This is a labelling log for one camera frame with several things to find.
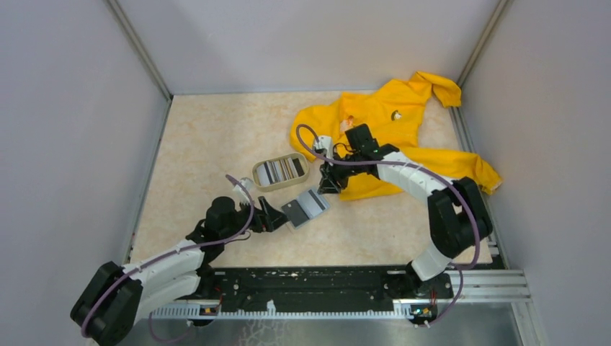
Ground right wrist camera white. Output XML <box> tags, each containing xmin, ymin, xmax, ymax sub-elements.
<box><xmin>312</xmin><ymin>136</ymin><xmax>334</xmax><ymax>159</ymax></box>

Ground silver striped card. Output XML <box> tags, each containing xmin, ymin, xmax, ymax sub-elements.
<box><xmin>297</xmin><ymin>188</ymin><xmax>331</xmax><ymax>219</ymax></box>

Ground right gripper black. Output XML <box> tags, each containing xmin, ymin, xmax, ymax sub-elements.
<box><xmin>318</xmin><ymin>151</ymin><xmax>362</xmax><ymax>195</ymax></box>

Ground stack of cards in tray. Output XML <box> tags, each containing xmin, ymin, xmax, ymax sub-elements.
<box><xmin>254</xmin><ymin>157</ymin><xmax>306</xmax><ymax>187</ymax></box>

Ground beige oval card tray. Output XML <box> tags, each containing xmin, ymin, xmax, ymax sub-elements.
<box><xmin>252</xmin><ymin>152</ymin><xmax>310</xmax><ymax>192</ymax></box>

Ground aluminium front rail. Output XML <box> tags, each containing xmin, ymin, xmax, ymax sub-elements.
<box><xmin>136</xmin><ymin>267</ymin><xmax>531</xmax><ymax>323</ymax></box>

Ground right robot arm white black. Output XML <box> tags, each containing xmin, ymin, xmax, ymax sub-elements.
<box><xmin>312</xmin><ymin>124</ymin><xmax>493</xmax><ymax>297</ymax></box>

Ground purple cable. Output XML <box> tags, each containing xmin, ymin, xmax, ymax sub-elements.
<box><xmin>295</xmin><ymin>123</ymin><xmax>482</xmax><ymax>328</ymax></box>
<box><xmin>80</xmin><ymin>174</ymin><xmax>256</xmax><ymax>345</ymax></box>

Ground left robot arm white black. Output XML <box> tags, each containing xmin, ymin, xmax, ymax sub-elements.
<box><xmin>70</xmin><ymin>196</ymin><xmax>288</xmax><ymax>345</ymax></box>

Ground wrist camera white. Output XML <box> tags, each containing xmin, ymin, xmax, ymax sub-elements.
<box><xmin>312</xmin><ymin>136</ymin><xmax>334</xmax><ymax>159</ymax></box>
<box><xmin>233</xmin><ymin>177</ymin><xmax>254</xmax><ymax>193</ymax></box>

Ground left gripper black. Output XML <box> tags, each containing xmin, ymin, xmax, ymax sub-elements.
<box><xmin>221</xmin><ymin>195</ymin><xmax>291</xmax><ymax>240</ymax></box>

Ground black card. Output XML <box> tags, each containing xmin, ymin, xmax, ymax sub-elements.
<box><xmin>281</xmin><ymin>200</ymin><xmax>310</xmax><ymax>229</ymax></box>

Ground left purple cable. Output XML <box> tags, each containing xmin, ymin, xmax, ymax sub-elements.
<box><xmin>80</xmin><ymin>174</ymin><xmax>256</xmax><ymax>345</ymax></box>

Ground yellow jacket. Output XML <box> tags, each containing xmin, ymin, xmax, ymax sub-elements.
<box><xmin>289</xmin><ymin>71</ymin><xmax>503</xmax><ymax>195</ymax></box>

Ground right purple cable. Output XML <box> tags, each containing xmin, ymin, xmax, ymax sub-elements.
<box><xmin>295</xmin><ymin>123</ymin><xmax>482</xmax><ymax>328</ymax></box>

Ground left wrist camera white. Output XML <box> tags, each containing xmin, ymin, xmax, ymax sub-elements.
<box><xmin>233</xmin><ymin>177</ymin><xmax>254</xmax><ymax>193</ymax></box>

